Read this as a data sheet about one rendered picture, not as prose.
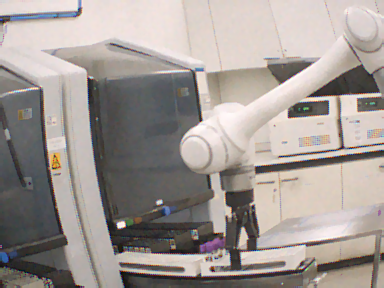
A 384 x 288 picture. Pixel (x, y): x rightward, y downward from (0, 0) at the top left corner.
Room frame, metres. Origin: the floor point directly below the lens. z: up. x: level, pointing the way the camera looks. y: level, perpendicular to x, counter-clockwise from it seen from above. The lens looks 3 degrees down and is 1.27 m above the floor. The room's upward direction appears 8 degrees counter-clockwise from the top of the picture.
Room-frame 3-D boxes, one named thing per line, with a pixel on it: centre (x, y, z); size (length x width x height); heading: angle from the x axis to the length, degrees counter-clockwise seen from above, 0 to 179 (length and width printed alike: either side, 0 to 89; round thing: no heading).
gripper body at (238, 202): (1.66, -0.10, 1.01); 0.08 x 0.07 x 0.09; 150
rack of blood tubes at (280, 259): (1.64, -0.13, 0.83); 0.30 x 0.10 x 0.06; 60
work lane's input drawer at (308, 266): (1.71, -0.01, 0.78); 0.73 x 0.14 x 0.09; 60
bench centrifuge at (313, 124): (4.21, -0.86, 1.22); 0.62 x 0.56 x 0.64; 149
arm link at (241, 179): (1.65, -0.10, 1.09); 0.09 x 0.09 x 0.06
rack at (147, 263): (1.79, 0.15, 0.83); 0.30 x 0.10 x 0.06; 60
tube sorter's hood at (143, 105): (2.16, 0.32, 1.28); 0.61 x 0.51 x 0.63; 150
